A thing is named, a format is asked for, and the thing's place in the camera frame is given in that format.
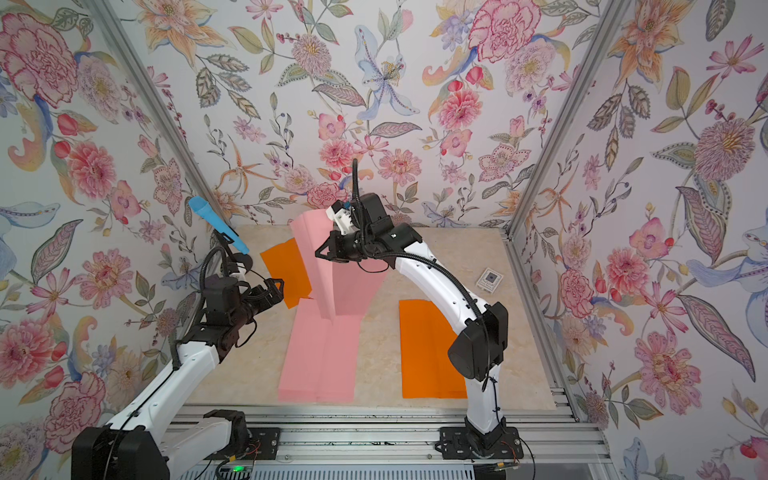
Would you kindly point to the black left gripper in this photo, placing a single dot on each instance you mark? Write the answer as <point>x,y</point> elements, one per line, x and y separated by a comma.
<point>275,293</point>

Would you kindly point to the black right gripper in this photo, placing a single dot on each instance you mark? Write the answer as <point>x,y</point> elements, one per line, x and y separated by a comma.
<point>339,242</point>

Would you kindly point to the large pink paper sheet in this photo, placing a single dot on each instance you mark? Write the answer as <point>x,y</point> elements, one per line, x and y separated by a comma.
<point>321,360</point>

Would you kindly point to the orange paper sheet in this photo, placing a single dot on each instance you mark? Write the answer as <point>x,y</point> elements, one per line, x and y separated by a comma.
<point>425,338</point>

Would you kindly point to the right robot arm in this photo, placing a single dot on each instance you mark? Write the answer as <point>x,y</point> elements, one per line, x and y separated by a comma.
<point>477,354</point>

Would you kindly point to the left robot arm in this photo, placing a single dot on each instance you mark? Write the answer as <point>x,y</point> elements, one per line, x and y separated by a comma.
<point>132,445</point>

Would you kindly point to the blue microphone on stand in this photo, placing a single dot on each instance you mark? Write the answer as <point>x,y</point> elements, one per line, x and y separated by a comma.
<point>226,234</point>

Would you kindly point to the white playing card box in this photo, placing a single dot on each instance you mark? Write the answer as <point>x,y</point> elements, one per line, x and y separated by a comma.
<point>489,280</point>

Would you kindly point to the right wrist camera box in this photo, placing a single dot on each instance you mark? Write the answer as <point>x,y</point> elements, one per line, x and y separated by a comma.
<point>341,218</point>

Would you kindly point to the left aluminium frame post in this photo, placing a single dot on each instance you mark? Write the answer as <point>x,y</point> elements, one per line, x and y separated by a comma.
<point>108,23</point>

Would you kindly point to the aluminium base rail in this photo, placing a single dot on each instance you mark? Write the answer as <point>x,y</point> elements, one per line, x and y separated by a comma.
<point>556,445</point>

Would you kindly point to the aluminium corner frame post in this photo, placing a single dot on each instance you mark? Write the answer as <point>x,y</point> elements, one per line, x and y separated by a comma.
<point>606,28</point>

